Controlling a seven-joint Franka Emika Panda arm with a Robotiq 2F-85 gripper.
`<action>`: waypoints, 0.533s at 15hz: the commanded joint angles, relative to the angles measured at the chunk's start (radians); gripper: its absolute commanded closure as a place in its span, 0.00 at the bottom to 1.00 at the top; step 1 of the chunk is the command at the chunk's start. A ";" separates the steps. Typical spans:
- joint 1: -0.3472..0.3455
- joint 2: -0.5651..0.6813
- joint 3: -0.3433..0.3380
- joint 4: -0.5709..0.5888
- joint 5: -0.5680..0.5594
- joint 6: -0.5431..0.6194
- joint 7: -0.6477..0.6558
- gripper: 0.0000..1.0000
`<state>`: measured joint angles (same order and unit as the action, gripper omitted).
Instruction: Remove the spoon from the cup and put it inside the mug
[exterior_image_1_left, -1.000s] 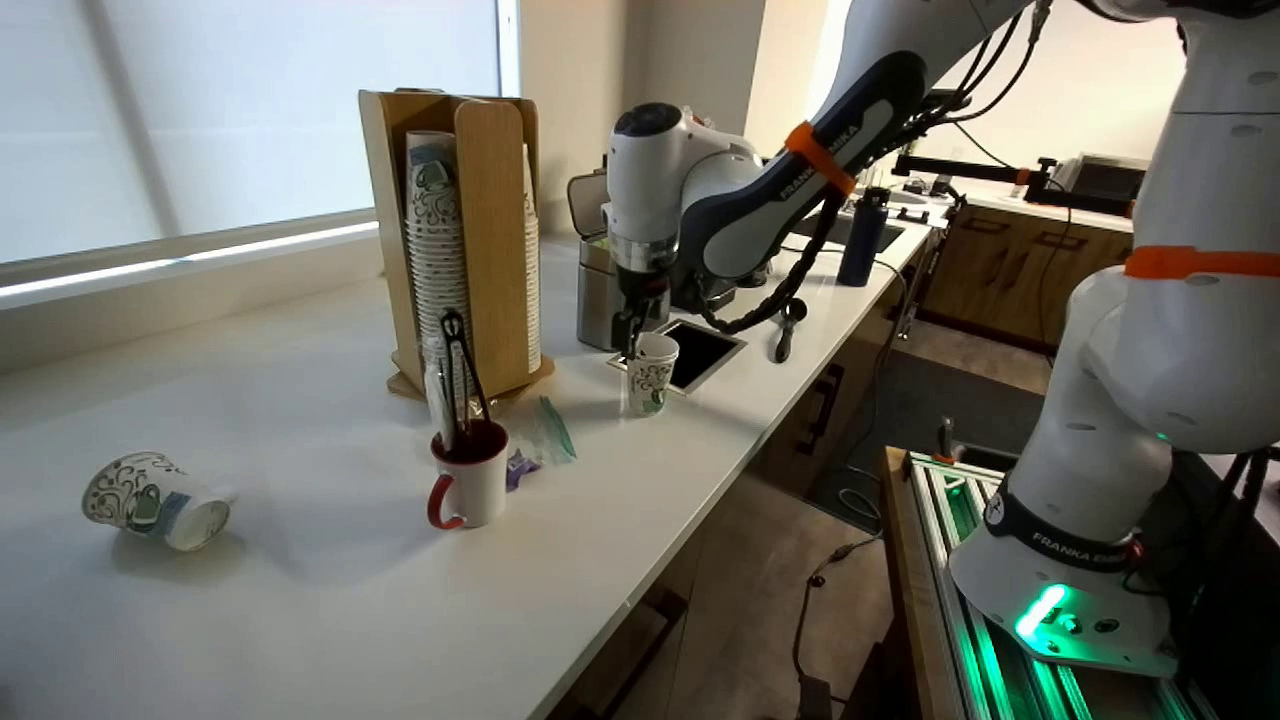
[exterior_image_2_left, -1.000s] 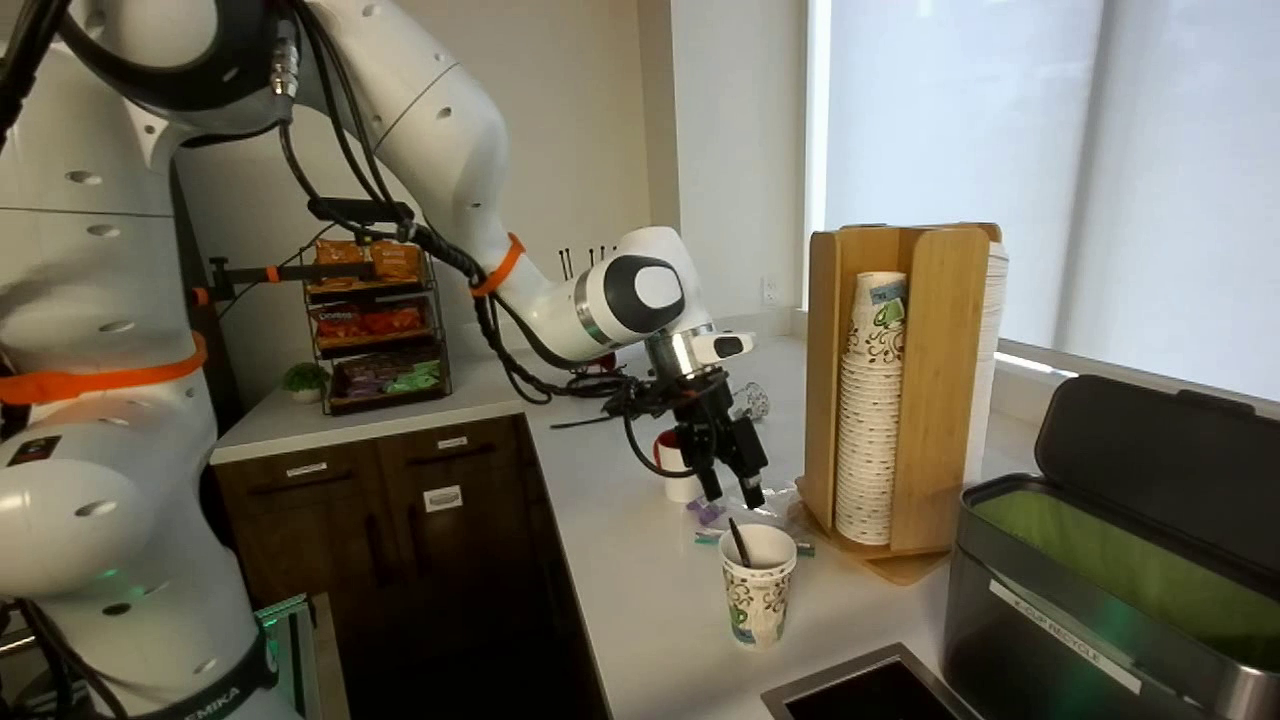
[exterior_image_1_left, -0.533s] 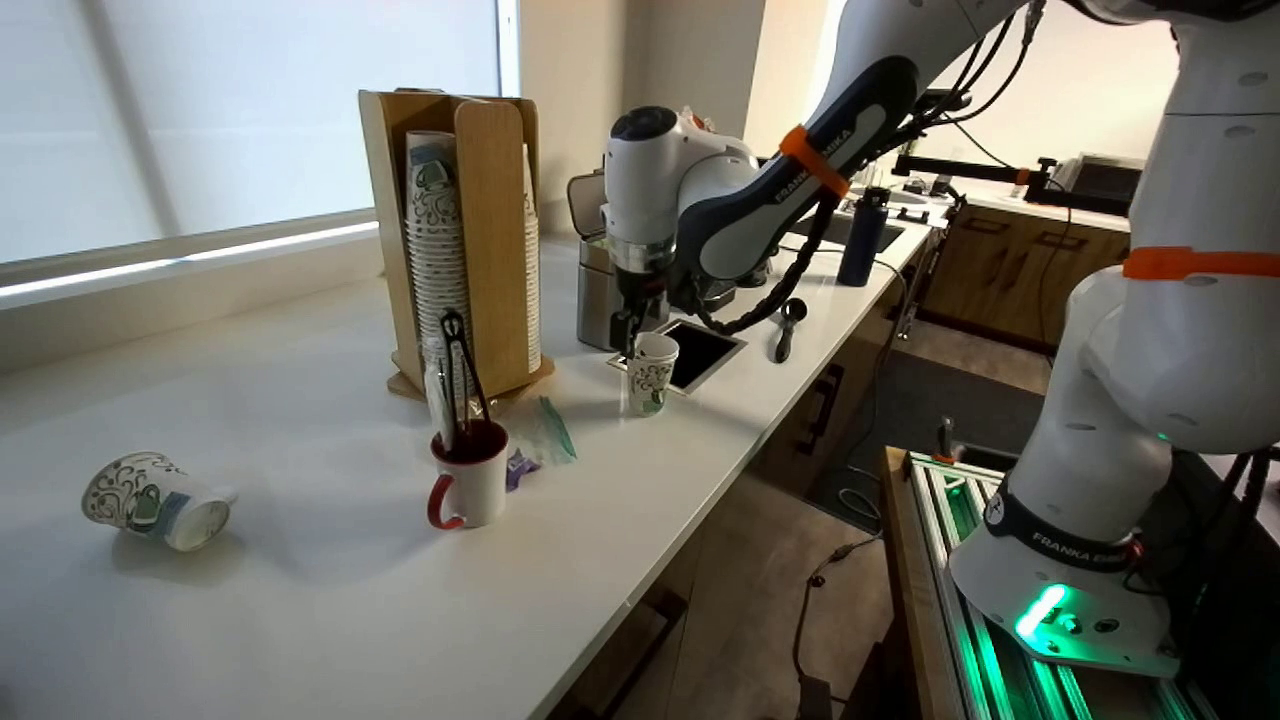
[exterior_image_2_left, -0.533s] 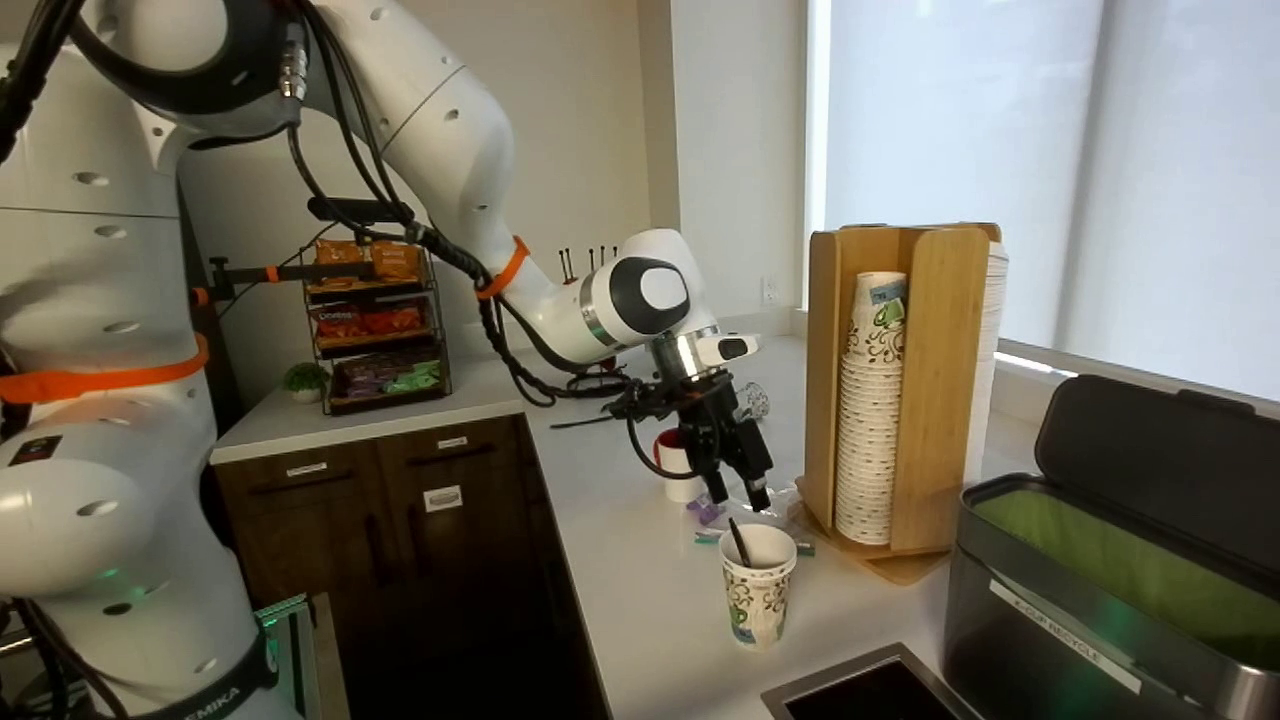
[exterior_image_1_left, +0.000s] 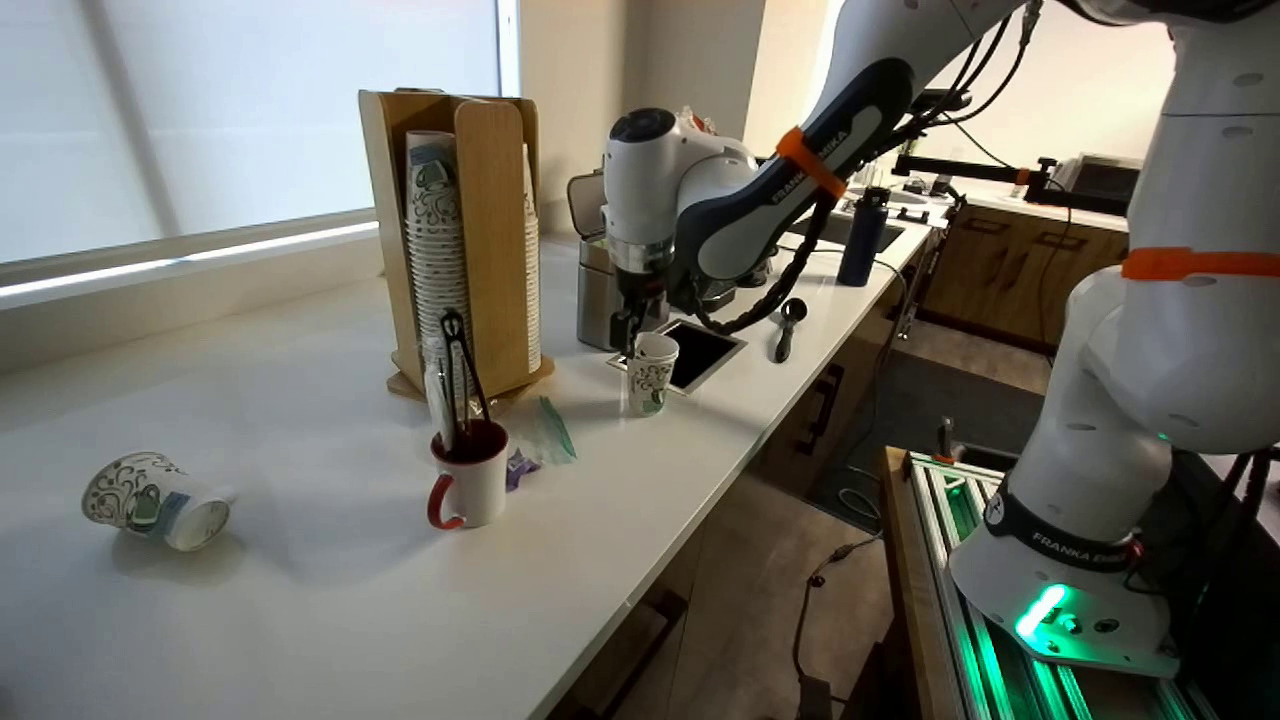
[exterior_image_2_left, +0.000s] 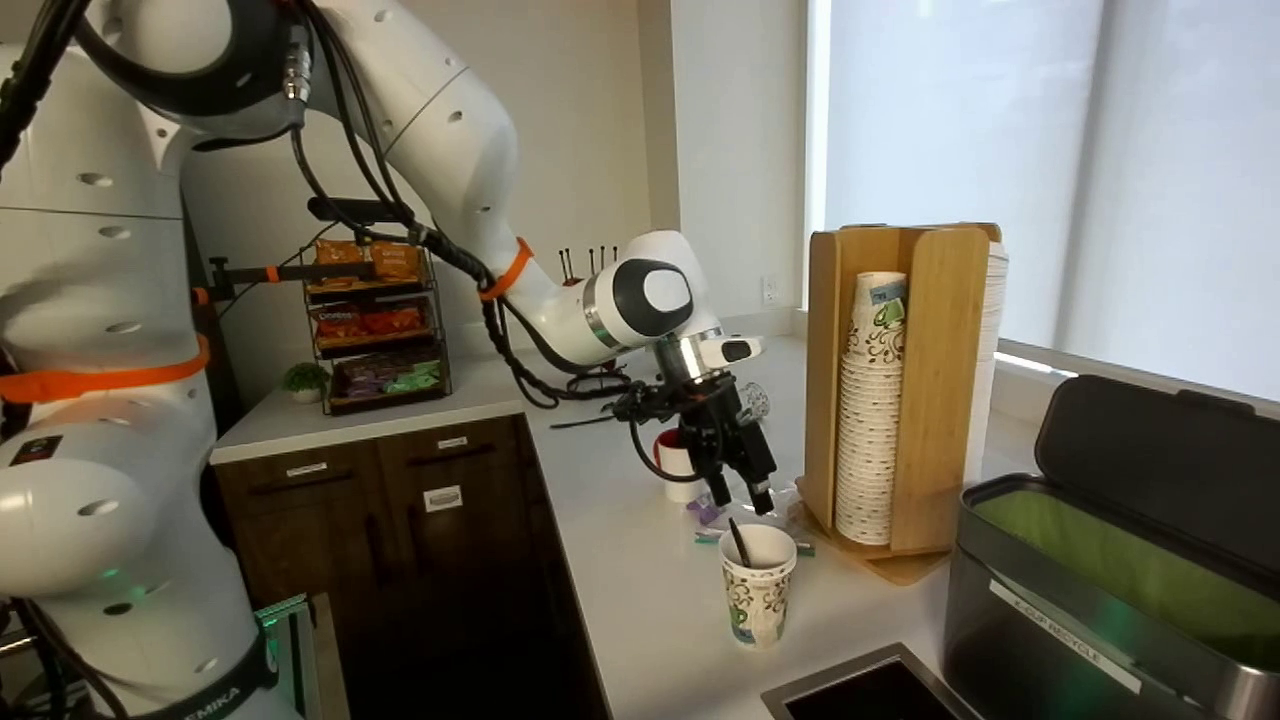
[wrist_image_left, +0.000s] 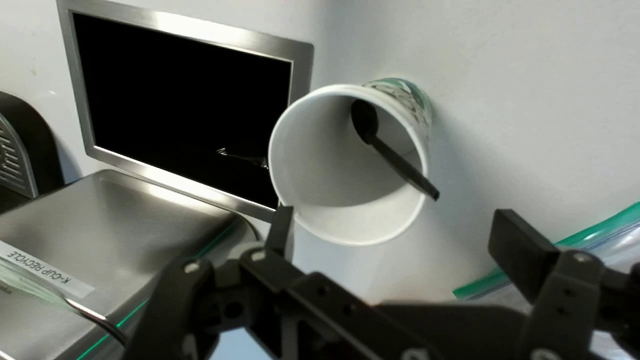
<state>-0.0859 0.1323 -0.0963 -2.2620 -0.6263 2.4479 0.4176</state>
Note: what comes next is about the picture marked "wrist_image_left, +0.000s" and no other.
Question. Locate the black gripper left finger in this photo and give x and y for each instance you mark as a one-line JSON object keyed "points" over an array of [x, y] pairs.
{"points": [[181, 300]]}

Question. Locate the black plastic spoon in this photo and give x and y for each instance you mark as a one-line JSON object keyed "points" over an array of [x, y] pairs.
{"points": [[394, 160]]}

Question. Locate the black flat object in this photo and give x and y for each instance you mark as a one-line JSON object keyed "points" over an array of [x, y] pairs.
{"points": [[181, 100]]}

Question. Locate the black rounded ribbed object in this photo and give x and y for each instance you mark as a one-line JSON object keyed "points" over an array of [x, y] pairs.
{"points": [[40, 153]]}

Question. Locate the clear zip bag green seal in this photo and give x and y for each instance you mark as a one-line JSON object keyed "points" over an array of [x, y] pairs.
{"points": [[600, 236]]}

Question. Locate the upright green-print paper cup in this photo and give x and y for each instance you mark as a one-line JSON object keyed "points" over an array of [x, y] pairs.
{"points": [[320, 176]]}

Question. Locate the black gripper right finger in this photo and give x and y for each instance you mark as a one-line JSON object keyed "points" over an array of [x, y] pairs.
{"points": [[566, 292]]}

